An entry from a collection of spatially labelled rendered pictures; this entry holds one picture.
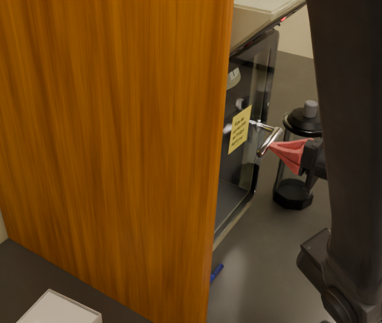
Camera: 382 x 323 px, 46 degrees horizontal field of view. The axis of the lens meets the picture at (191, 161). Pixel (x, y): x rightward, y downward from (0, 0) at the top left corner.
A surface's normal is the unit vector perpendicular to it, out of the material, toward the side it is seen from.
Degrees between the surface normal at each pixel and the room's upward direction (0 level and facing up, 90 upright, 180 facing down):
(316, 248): 24
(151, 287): 90
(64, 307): 0
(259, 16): 90
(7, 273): 0
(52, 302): 0
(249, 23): 90
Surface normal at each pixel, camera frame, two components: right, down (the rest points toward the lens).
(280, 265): 0.04, -0.82
